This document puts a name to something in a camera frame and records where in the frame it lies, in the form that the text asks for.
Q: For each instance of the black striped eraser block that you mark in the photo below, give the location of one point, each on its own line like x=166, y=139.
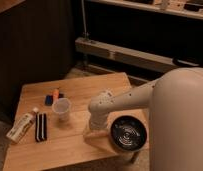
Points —
x=41, y=127

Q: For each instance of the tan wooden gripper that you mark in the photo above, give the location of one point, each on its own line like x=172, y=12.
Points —
x=97, y=138

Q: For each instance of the wooden shelf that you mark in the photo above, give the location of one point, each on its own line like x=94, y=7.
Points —
x=171, y=7

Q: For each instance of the metal pole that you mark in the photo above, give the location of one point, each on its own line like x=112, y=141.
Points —
x=85, y=31

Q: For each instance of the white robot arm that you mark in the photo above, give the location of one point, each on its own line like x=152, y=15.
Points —
x=175, y=104

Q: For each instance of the white tube with label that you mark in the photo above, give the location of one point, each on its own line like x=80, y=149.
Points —
x=22, y=125

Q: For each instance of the clear plastic cup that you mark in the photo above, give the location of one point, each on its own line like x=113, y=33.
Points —
x=61, y=108

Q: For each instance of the black ceramic bowl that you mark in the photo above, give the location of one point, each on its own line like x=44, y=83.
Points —
x=128, y=133

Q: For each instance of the wooden side table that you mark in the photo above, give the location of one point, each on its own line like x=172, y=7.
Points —
x=65, y=144

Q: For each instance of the blue block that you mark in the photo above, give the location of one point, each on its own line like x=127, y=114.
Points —
x=49, y=100

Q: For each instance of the orange marker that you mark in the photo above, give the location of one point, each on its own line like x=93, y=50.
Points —
x=55, y=94

